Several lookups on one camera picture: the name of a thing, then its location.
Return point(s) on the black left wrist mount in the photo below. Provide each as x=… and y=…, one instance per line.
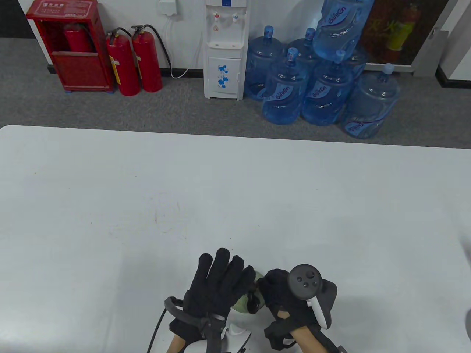
x=187, y=313

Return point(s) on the right black white controller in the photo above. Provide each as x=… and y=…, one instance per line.
x=303, y=281

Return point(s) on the dark framed poster panel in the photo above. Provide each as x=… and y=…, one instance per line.
x=404, y=44

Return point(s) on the clear seasoning bottle black cap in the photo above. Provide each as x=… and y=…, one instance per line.
x=253, y=303

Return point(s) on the white water dispenser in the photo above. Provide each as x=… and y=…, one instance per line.
x=224, y=55

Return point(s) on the black white controller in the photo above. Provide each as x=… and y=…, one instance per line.
x=303, y=281
x=237, y=323

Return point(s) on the red fire extinguisher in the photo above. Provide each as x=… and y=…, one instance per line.
x=147, y=62
x=123, y=66

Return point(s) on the black right wrist mount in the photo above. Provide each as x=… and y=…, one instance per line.
x=274, y=332

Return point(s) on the left black white controller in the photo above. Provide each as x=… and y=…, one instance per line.
x=237, y=323

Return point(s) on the black wrist mount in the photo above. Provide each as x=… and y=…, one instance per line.
x=274, y=332
x=187, y=313

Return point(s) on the person's right forearm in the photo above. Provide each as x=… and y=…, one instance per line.
x=307, y=340

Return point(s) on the grey door frame post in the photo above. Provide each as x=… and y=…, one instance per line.
x=428, y=55

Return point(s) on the person's left forearm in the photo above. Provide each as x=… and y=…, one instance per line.
x=176, y=343

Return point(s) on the green seasoning dish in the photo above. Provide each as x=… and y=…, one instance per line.
x=239, y=303

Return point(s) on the stack of blue water jugs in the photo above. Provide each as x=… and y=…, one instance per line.
x=283, y=95

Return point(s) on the red fire extinguisher cabinet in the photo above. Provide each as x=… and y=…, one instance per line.
x=81, y=70

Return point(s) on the white wall socket box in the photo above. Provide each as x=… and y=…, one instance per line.
x=168, y=6

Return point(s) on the red extinguisher inside cabinet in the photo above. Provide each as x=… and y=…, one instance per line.
x=77, y=38

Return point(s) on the person's right hand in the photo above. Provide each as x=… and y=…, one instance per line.
x=278, y=290

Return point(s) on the person's left hand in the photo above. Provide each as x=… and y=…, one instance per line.
x=213, y=286

